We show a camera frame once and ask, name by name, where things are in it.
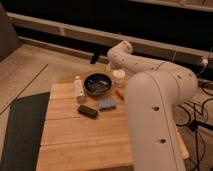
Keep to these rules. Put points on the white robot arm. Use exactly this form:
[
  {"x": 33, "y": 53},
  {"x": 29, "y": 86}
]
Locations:
[{"x": 151, "y": 92}]

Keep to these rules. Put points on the black rectangular block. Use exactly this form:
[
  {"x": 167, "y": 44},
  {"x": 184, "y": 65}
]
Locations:
[{"x": 87, "y": 111}]

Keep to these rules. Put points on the white ceramic cup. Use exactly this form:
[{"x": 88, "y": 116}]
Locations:
[{"x": 118, "y": 76}]

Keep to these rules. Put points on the white wall shelf rail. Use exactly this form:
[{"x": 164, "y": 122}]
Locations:
[{"x": 153, "y": 48}]

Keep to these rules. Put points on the small white bottle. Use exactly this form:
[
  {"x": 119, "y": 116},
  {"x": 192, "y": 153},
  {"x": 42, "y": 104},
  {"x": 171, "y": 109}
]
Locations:
[{"x": 79, "y": 90}]

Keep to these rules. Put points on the wooden table board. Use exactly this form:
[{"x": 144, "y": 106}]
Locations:
[{"x": 72, "y": 142}]

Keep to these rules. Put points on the blue sponge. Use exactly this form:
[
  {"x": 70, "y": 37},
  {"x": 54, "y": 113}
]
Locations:
[{"x": 105, "y": 104}]

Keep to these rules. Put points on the dark floor mat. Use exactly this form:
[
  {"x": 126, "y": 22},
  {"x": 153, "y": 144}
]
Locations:
[{"x": 23, "y": 133}]

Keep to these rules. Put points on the orange carrot toy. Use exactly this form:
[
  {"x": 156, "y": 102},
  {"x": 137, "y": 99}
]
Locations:
[{"x": 120, "y": 94}]

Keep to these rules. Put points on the dark ceramic bowl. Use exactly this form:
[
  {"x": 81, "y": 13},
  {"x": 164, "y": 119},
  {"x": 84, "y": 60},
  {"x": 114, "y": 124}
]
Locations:
[{"x": 97, "y": 84}]

